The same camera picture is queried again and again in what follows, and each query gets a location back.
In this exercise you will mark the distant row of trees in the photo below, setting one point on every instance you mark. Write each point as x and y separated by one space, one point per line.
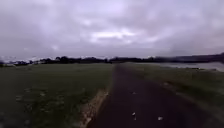
83 60

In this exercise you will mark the pale gravel path edge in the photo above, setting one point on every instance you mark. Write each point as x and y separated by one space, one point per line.
94 106

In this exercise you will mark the dark asphalt path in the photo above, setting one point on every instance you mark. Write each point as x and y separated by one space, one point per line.
140 103

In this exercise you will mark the green grass field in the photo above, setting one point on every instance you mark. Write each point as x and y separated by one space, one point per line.
50 90

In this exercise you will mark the grass strip beside water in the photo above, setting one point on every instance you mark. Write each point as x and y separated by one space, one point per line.
190 81

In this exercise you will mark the grey water surface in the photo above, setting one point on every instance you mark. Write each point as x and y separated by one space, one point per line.
203 65

